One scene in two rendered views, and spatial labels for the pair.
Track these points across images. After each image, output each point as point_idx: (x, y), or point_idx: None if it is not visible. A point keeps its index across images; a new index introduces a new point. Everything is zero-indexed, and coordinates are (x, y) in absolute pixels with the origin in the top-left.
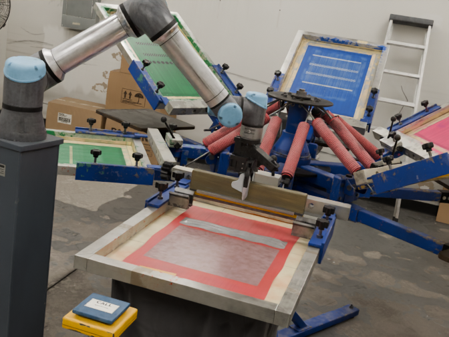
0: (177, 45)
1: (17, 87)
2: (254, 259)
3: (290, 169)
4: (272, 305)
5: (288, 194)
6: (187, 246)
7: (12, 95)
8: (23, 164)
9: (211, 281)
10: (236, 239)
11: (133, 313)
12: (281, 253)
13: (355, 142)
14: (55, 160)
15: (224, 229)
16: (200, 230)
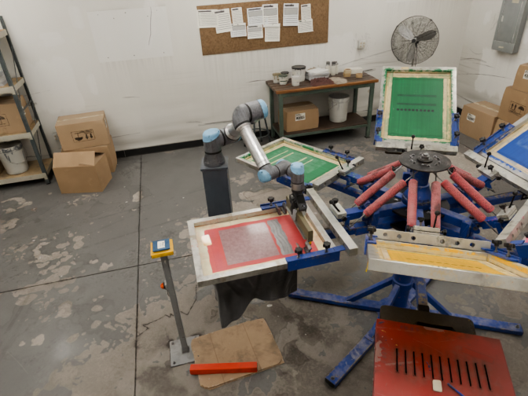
0: (242, 135)
1: (203, 143)
2: (257, 253)
3: (367, 210)
4: (199, 275)
5: (304, 227)
6: (243, 233)
7: (203, 146)
8: (205, 176)
9: (216, 254)
10: (273, 240)
11: (169, 252)
12: (276, 256)
13: (434, 205)
14: (225, 176)
15: (276, 232)
16: (267, 228)
